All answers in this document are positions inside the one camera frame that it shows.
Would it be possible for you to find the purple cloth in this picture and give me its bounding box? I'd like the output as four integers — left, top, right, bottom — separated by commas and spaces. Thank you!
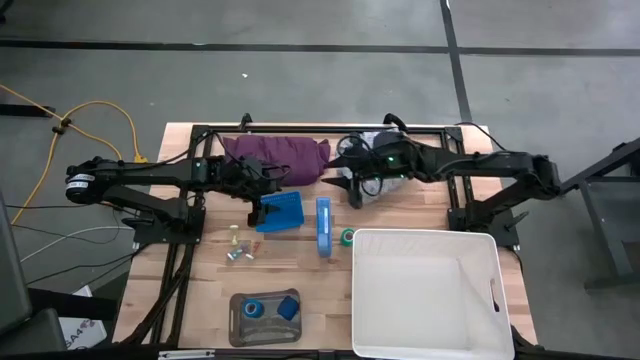
222, 134, 332, 187

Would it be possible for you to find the small blue perforated basket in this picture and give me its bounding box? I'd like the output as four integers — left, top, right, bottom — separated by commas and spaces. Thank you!
254, 190, 306, 234

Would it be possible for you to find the silver metal bar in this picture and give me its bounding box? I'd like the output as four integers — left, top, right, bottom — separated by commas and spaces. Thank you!
157, 349, 216, 360

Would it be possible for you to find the white floor cable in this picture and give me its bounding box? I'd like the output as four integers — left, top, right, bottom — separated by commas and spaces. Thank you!
19, 225, 136, 264

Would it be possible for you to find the black chair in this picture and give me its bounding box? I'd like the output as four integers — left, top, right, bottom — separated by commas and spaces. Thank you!
0, 189, 69, 357

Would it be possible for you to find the large white textured basket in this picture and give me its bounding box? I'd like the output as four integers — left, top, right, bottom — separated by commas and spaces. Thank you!
351, 228, 516, 360

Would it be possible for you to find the white blue diamond-patterned cloth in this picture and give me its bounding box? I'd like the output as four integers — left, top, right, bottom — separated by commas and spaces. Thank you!
344, 128, 409, 206

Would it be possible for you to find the light blue bandage roll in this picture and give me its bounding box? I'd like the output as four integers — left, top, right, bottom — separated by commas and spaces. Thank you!
242, 298, 265, 319

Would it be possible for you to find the grey translucent plastic bin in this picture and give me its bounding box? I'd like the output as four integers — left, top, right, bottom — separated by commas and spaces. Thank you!
228, 288, 303, 349

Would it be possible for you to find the black metal stand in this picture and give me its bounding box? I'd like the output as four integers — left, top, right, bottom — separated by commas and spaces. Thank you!
559, 137, 640, 291

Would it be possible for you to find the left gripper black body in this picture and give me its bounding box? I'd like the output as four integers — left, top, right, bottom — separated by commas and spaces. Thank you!
219, 155, 282, 201

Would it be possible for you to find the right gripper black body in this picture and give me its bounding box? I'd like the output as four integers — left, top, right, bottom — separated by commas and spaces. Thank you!
344, 133, 419, 210

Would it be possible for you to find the yellow extension cable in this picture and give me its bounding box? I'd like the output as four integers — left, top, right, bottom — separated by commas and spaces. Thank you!
0, 83, 150, 226

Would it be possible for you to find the white printed box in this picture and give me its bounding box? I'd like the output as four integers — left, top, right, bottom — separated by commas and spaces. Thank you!
58, 284, 109, 351

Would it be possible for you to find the blue cube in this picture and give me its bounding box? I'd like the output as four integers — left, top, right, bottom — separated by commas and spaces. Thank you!
276, 295, 301, 322

